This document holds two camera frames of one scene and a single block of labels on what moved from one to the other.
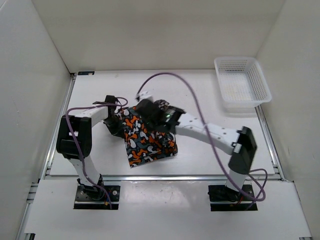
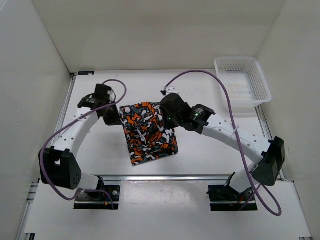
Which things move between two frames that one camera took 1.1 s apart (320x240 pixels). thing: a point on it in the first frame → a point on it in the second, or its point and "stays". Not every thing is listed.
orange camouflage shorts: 144,145 stays
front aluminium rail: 178,177 stays
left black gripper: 116,131 → 116,120
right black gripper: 148,127 → 167,124
